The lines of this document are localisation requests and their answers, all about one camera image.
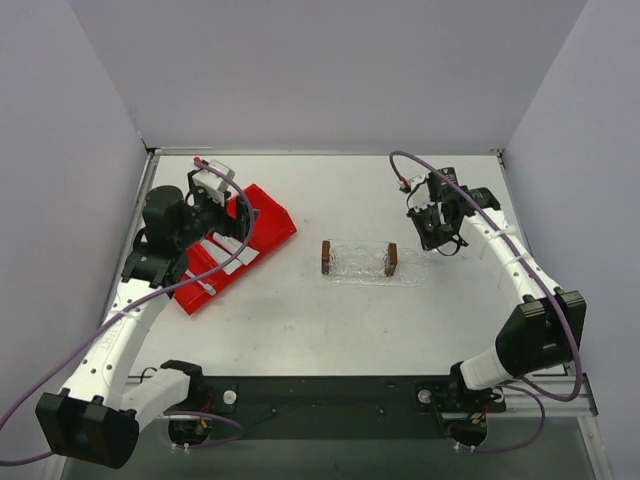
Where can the clear tray brown handles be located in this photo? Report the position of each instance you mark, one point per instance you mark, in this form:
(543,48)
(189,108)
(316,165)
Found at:
(372,263)

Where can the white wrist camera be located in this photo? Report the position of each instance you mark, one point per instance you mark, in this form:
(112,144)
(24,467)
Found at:
(212,184)
(416,192)

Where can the grey toothbrush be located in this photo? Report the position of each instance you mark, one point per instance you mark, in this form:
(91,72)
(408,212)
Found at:
(209,289)

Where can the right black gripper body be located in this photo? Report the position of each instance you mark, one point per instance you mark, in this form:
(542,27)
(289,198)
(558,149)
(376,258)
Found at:
(430,231)

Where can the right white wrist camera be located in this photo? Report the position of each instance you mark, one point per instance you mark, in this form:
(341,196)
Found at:
(416,192)

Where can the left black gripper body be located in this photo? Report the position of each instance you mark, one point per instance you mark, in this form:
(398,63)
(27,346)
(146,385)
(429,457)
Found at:
(241,218)

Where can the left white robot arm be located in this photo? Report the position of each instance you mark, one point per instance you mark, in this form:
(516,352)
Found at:
(94,417)

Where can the aluminium front rail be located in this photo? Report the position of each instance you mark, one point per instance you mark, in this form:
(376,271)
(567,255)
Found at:
(518,399)

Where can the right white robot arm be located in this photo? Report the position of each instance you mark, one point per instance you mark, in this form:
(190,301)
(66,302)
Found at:
(545,325)

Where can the red plastic compartment box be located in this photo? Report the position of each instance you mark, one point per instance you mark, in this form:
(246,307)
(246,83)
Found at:
(274,227)

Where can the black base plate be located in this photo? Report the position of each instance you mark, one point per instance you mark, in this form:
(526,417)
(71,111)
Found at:
(330,408)

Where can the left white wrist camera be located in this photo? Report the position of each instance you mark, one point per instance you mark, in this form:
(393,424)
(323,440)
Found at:
(212,184)

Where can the toothpaste tube green cap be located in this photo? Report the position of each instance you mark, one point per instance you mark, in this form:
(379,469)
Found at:
(220,255)

